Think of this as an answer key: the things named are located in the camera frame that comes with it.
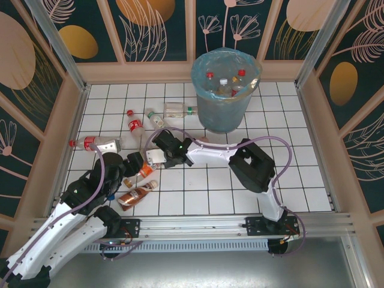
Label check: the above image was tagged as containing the aluminium side rail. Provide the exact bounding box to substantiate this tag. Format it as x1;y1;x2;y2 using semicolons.
295;83;341;214
52;85;91;217

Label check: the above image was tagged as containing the small red-label cola bottle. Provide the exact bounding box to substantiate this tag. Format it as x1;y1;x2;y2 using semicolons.
126;109;147;149

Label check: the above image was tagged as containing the large red-label cola bottle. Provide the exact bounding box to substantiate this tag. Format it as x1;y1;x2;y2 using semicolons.
68;135;101;152

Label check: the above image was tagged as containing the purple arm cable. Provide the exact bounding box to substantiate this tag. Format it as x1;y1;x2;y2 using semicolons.
0;143;106;280
143;127;307;259

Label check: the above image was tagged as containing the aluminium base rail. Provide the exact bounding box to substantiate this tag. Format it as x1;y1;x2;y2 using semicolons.
32;213;356;239

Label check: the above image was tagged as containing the blue plastic bin liner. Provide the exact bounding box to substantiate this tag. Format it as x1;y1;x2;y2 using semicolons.
191;47;265;106

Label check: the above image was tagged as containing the orange-label bottle gold cap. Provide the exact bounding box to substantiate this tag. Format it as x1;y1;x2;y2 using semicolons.
123;161;158;187

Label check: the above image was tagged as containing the aluminium frame post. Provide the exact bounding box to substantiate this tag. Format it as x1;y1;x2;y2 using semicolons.
295;0;349;88
25;0;91;92

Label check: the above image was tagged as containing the grey translucent plastic bin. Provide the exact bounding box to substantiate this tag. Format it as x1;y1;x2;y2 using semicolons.
191;50;265;134

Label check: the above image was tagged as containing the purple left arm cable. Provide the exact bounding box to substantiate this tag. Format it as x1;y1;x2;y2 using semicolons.
0;143;106;280

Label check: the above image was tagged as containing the slotted grey cable duct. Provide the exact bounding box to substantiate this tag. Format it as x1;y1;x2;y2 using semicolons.
80;239;269;253

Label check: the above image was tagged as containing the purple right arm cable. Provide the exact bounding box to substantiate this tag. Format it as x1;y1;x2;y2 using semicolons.
143;127;307;259

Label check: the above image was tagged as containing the clear bottle with green cap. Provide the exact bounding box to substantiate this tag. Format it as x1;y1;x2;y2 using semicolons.
145;110;167;130

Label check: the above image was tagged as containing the brown coffee drink bottle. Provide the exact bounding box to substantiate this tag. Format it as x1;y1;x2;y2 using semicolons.
117;179;159;212

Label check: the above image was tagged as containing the clear square bottle green-white cap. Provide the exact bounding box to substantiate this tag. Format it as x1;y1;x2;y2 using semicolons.
163;101;199;119

